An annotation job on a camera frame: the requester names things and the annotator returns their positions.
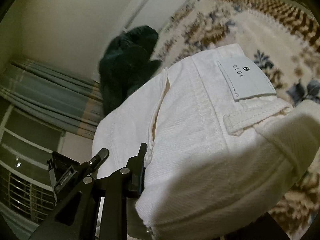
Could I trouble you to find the white pants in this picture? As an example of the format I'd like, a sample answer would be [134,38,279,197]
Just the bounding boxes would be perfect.
[92,44,319,239]

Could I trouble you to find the grey-green curtain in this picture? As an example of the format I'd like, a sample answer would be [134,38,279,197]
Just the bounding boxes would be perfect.
[1,59,104,139]

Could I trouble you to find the dark green blanket pile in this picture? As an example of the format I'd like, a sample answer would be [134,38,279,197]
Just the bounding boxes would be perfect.
[99,25,162,115]

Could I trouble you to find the white headboard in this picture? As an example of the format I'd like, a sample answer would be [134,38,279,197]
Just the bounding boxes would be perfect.
[116,0,187,32]

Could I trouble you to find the window with white frame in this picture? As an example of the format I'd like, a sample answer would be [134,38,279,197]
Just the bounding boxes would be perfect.
[1,99,65,224]

